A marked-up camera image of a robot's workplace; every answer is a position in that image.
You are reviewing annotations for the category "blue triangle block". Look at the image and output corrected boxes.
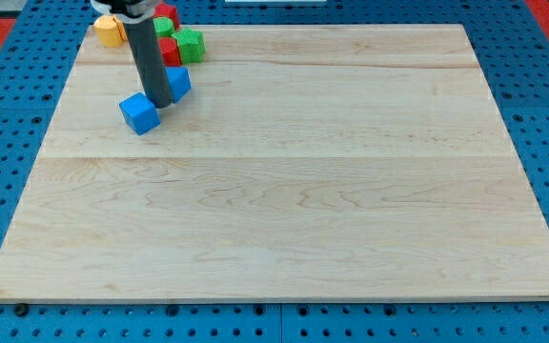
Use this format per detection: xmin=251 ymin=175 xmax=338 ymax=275
xmin=165 ymin=67 xmax=192 ymax=103

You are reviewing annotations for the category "light wooden board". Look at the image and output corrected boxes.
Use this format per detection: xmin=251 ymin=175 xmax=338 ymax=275
xmin=0 ymin=24 xmax=549 ymax=304

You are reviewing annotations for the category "green star block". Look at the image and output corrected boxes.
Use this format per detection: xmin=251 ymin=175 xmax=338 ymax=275
xmin=172 ymin=28 xmax=206 ymax=64

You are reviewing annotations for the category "blue cube block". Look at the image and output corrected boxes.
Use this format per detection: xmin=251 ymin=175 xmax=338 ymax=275
xmin=119 ymin=92 xmax=160 ymax=135

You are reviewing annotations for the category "red cylinder block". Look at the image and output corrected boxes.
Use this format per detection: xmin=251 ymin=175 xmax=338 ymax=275
xmin=158 ymin=37 xmax=182 ymax=67

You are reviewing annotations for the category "green cylinder block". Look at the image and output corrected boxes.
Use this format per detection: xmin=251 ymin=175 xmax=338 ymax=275
xmin=153 ymin=17 xmax=174 ymax=38

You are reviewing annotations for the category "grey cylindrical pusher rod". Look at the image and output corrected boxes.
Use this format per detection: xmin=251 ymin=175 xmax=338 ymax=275
xmin=124 ymin=17 xmax=173 ymax=109

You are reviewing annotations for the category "red block at back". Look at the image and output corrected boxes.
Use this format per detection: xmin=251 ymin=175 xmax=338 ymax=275
xmin=153 ymin=2 xmax=180 ymax=30

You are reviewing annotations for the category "orange block behind yellow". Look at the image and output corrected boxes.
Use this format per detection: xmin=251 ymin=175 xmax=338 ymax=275
xmin=113 ymin=16 xmax=128 ymax=42

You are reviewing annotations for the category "yellow cylinder block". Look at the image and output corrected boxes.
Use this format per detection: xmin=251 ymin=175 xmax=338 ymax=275
xmin=93 ymin=15 xmax=124 ymax=48

